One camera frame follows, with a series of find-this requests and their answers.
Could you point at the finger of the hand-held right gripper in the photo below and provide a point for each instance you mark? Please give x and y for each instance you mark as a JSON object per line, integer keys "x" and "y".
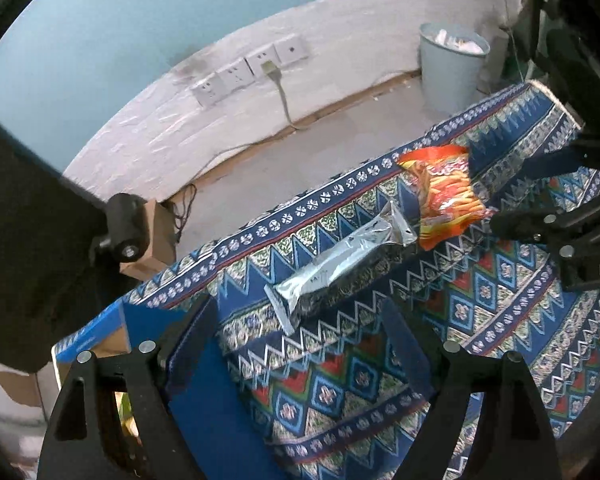
{"x": 530, "y": 225}
{"x": 555, "y": 162}

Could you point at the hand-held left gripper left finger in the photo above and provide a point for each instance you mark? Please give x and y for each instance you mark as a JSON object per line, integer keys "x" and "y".
{"x": 195, "y": 340}

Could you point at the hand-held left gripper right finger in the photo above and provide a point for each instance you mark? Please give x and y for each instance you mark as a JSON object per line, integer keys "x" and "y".
{"x": 405, "y": 345}

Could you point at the blue-rimmed cardboard box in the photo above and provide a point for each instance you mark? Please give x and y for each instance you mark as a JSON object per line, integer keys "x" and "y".
{"x": 210, "y": 410}

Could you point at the orange snack bag yellow sticks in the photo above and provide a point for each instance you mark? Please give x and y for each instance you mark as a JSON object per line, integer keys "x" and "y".
{"x": 450, "y": 195}

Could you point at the silver snack packet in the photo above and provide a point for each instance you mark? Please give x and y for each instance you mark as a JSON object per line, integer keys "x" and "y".
{"x": 340, "y": 260}

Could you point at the blue patterned tablecloth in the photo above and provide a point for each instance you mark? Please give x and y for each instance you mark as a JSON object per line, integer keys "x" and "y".
{"x": 480, "y": 285}

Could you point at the small tan cardboard box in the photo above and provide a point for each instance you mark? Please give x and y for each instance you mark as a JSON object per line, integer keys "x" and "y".
{"x": 157, "y": 240}

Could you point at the dark stand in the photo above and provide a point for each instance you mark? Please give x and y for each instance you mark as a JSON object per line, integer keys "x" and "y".
{"x": 565, "y": 35}

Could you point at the black cylindrical knob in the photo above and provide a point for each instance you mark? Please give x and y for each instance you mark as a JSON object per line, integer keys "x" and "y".
{"x": 127, "y": 225}

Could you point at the grey trash bin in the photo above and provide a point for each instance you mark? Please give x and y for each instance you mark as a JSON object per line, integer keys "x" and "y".
{"x": 450, "y": 80}

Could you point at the crumpled white paper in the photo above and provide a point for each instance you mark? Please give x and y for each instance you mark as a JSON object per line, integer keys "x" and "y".
{"x": 455, "y": 41}

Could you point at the black chair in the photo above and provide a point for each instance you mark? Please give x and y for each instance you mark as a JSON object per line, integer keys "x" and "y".
{"x": 25, "y": 235}

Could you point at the white wall socket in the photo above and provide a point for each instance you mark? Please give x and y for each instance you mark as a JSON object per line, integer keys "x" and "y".
{"x": 236, "y": 75}
{"x": 260, "y": 57}
{"x": 207, "y": 90}
{"x": 292, "y": 49}

